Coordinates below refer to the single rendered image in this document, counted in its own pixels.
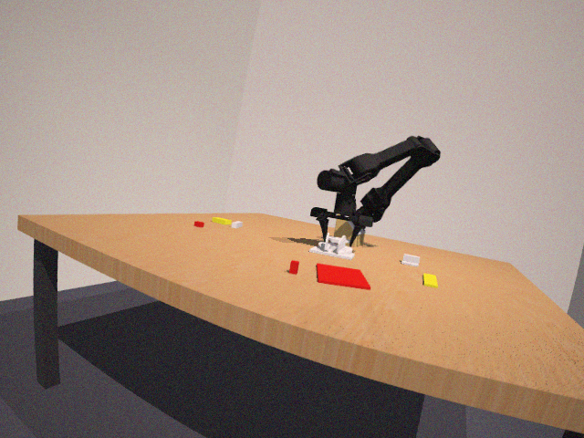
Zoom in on red flat plate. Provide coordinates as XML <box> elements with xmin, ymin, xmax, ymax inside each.
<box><xmin>317</xmin><ymin>264</ymin><xmax>370</xmax><ymax>290</ymax></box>

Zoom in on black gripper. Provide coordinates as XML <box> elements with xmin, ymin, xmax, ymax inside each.
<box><xmin>310</xmin><ymin>193</ymin><xmax>373</xmax><ymax>247</ymax></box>

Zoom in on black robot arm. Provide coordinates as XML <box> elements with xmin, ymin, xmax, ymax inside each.
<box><xmin>317</xmin><ymin>136</ymin><xmax>441</xmax><ymax>223</ymax></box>

